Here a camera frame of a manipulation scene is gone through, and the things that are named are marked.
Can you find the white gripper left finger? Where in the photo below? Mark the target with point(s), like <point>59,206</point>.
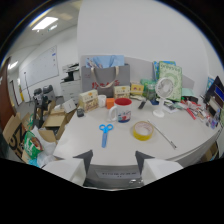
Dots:
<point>68,169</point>

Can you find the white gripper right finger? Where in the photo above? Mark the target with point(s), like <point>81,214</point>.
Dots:
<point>156,168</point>

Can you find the small white desk fan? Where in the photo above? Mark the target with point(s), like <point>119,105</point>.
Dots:
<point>162,96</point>

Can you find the thin metal rod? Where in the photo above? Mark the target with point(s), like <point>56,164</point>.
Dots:
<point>162,133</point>

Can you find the yellow tape roll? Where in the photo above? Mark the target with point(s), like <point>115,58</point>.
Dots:
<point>143,130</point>

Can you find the green printed bag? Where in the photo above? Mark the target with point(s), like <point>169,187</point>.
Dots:
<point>32,145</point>

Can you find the open cardboard box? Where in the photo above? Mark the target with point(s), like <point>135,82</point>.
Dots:
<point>53,124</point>

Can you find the small black clock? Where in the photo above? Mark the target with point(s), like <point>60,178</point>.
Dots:
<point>80,112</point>

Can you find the red pen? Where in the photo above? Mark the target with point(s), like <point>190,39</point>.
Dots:
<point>191,113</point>

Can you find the black remote control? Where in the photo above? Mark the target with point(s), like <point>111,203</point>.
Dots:
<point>142,104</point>

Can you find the brown printed cardboard box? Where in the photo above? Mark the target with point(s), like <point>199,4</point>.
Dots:
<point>13,133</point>

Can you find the white mug with red rim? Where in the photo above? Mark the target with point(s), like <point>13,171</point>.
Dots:
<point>121,110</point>

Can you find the cream printed carton box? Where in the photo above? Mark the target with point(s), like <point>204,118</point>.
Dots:
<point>88,100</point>

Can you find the black office chair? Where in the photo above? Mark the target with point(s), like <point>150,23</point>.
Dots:
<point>43,100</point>

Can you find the small white cup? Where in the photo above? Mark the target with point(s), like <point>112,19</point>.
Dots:
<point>102,100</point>

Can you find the orange cube box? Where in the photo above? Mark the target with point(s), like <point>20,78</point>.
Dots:
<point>110,103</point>

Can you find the green plastic jar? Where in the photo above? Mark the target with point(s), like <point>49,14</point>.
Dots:
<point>150,89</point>

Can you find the yellow flat packet box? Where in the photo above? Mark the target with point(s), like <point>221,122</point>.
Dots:
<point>137,89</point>

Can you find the yellow printed snack box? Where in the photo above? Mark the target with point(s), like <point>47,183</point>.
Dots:
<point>121,91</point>

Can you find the white office printer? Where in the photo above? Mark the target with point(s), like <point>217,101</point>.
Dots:
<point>71,83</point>

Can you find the green patterned book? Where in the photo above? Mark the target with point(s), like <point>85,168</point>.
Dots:
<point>170,80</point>

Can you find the grey tote bag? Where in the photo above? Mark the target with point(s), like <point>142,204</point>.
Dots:
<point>105,78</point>

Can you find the blue book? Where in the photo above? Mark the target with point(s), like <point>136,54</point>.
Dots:
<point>156,69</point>

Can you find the ceiling light panel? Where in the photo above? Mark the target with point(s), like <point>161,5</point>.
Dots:
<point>44,23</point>

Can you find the white wall whiteboard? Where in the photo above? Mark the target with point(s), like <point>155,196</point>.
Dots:
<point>40,67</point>

